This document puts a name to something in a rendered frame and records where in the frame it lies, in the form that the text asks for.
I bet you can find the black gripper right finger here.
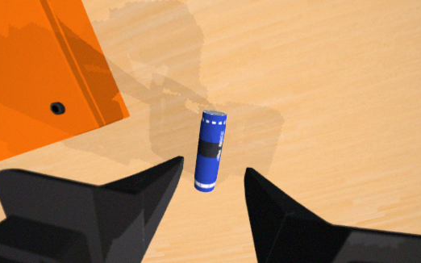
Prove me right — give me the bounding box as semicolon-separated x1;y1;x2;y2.
244;167;421;263

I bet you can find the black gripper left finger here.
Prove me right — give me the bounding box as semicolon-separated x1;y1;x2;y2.
0;156;184;263

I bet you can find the blue battery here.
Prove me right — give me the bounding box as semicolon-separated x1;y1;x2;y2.
194;110;227;192

